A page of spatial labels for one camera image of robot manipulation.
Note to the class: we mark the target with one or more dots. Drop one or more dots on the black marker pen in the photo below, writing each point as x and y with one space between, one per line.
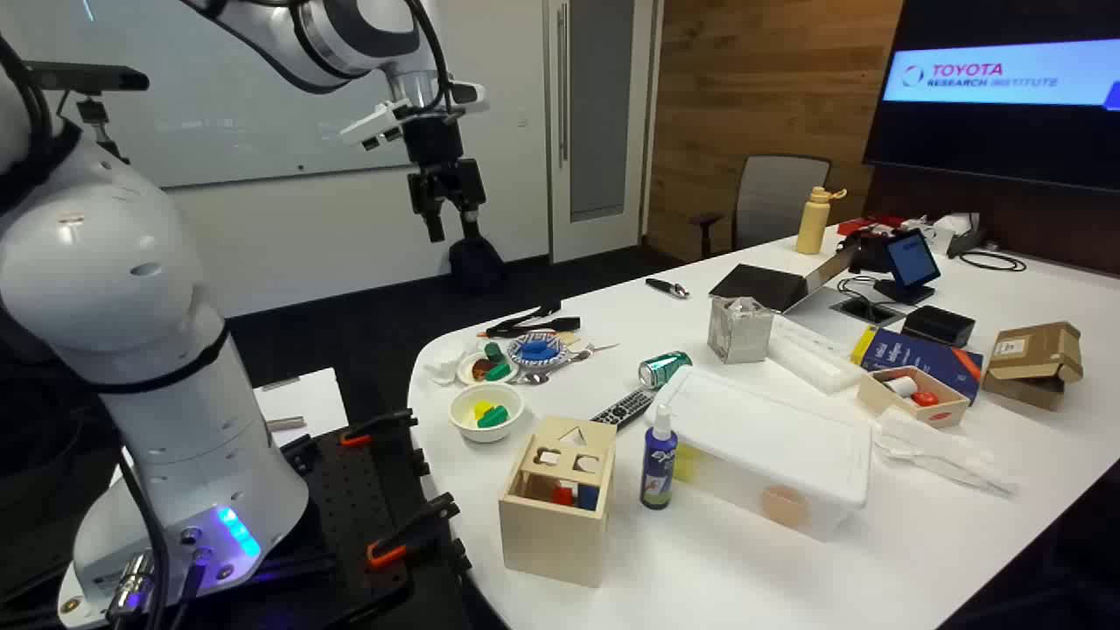
542 316

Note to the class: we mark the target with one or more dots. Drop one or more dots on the translucent plastic storage bin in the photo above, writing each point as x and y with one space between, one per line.
766 457

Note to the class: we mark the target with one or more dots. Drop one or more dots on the black remote control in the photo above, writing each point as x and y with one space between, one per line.
628 406

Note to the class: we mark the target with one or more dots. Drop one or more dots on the metal square cup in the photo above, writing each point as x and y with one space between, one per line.
739 331

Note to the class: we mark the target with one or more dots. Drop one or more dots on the yellow mustard bottle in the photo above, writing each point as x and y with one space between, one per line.
813 218

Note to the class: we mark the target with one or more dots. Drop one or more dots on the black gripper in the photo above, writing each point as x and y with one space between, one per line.
442 176

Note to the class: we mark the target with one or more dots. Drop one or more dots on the white bowl with toys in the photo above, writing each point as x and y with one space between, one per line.
488 413

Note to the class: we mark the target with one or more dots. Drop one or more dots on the blue white squeeze bottle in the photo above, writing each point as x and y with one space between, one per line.
659 461

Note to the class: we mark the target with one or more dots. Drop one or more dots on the wooden tray with items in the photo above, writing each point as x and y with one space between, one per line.
913 394

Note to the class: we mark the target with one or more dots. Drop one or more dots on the black bag on floor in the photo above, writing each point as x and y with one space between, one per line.
474 262

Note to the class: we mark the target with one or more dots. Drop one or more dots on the blue lid dish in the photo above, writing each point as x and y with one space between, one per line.
536 352

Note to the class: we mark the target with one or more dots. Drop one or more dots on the black camera on stand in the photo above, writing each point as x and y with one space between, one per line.
87 80

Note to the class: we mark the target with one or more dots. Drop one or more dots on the wall display screen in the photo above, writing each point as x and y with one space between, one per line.
1002 89

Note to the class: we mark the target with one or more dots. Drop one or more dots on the grey office chair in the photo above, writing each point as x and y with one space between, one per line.
771 194

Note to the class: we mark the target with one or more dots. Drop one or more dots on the blue book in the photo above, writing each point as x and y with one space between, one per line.
950 366

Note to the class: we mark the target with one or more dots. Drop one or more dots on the black flat box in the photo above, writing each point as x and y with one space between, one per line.
771 288

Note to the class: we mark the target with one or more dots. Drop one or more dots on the small white bowl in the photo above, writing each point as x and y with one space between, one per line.
483 369

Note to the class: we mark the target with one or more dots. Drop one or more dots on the small black tablet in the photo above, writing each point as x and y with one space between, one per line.
910 272

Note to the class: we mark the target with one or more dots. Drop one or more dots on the black small box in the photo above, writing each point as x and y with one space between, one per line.
934 322

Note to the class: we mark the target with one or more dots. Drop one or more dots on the white paper sheet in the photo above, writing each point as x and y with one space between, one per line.
301 406

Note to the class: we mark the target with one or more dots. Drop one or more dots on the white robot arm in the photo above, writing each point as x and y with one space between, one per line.
99 268

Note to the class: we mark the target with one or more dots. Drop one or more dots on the black mounting base plate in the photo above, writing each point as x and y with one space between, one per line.
371 551

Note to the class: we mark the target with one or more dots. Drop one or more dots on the brown cardboard box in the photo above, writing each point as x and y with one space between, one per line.
1033 366

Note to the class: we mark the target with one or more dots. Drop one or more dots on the small black device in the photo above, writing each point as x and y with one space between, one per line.
669 288

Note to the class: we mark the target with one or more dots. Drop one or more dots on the whiteboard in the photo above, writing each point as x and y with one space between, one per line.
254 89

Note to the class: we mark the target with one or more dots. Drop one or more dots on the clear plastic bag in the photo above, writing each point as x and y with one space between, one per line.
938 453

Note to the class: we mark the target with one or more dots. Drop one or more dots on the wooden shape sorter box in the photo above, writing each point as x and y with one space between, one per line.
554 509

